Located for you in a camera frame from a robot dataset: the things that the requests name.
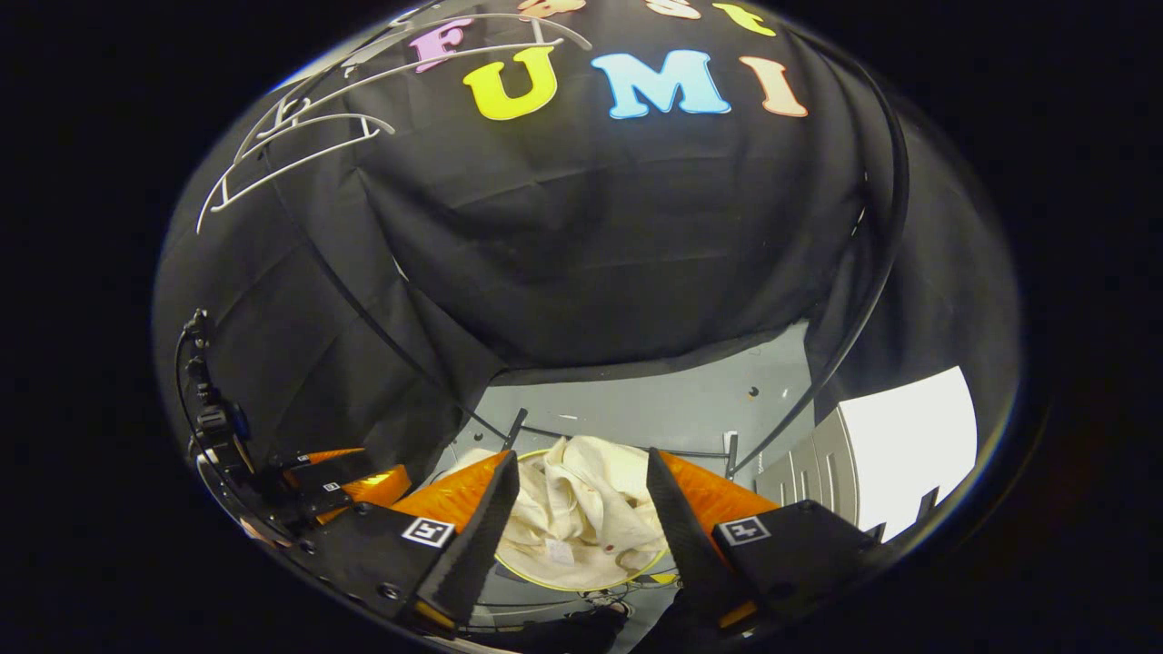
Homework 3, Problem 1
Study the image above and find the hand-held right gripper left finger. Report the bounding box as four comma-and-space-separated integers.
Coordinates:
295, 450, 522, 637

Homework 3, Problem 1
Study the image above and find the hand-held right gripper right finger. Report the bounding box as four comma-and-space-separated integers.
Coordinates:
644, 446, 887, 637

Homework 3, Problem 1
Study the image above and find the round mesh laundry hamper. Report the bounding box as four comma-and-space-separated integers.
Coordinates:
491, 445, 678, 596

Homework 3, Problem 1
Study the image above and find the cream button shirt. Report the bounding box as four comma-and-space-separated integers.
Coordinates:
450, 435, 673, 588

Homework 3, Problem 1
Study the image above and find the white plastic hanger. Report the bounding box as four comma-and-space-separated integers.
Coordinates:
196, 113, 397, 235
232, 13, 593, 166

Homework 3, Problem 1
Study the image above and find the black clothes rack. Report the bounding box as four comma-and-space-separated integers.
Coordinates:
263, 0, 912, 587

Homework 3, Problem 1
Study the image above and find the grey ribbed panel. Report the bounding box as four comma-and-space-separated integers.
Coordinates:
754, 408, 860, 530

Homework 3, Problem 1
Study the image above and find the black backdrop cloth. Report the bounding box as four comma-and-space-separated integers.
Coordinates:
153, 0, 1024, 484

